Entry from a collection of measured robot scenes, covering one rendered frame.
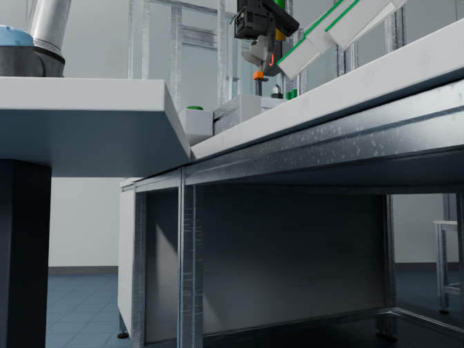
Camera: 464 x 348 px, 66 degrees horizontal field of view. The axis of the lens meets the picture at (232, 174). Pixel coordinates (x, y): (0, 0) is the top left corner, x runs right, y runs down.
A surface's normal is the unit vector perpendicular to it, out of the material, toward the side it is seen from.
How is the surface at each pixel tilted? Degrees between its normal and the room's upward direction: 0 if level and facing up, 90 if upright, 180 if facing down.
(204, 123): 90
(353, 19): 90
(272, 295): 90
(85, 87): 90
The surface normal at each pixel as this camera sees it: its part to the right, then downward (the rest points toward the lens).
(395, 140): -0.92, -0.03
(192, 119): 0.40, -0.07
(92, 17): 0.06, -0.07
